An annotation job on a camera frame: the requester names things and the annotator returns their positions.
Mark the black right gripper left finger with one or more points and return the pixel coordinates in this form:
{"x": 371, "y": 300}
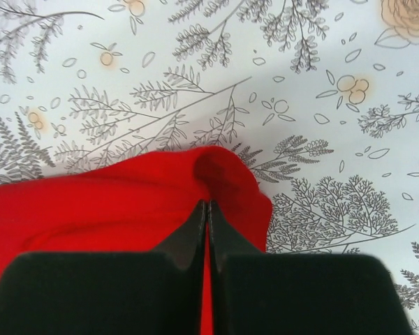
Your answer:
{"x": 153, "y": 292}

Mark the red t shirt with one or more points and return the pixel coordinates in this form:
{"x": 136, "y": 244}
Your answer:
{"x": 132, "y": 206}

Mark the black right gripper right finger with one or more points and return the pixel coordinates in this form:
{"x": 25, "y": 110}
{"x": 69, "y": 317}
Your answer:
{"x": 260, "y": 293}

